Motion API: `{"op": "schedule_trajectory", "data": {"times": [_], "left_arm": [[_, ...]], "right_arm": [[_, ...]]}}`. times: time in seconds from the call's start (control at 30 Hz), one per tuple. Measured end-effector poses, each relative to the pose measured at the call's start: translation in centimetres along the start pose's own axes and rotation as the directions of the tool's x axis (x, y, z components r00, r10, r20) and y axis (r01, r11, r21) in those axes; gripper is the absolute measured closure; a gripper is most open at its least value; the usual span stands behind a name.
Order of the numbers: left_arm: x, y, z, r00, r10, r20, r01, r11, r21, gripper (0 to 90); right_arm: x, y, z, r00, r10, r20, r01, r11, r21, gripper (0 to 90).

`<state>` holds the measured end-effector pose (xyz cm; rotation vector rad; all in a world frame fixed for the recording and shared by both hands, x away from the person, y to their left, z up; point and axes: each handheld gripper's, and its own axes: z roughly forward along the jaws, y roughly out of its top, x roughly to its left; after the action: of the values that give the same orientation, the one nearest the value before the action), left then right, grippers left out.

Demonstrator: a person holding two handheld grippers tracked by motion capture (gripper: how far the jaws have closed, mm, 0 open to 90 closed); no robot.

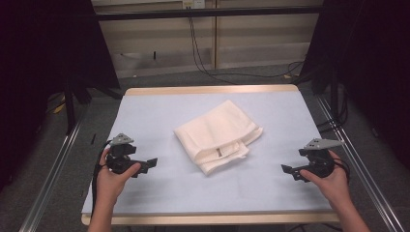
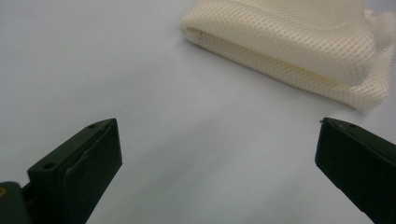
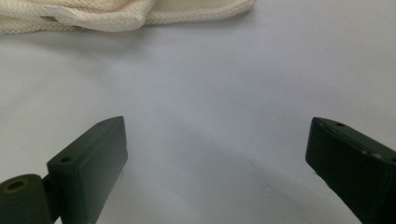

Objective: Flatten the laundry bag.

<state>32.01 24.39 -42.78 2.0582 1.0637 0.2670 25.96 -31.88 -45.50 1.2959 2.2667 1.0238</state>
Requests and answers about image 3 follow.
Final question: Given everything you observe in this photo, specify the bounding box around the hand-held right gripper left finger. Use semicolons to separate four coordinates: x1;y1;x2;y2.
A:
46;116;129;224

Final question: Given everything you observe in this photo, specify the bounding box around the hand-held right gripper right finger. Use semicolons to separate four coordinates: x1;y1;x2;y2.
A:
304;117;396;224

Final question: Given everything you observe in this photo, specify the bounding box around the cream mesh cloth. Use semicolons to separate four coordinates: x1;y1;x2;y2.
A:
0;0;258;35

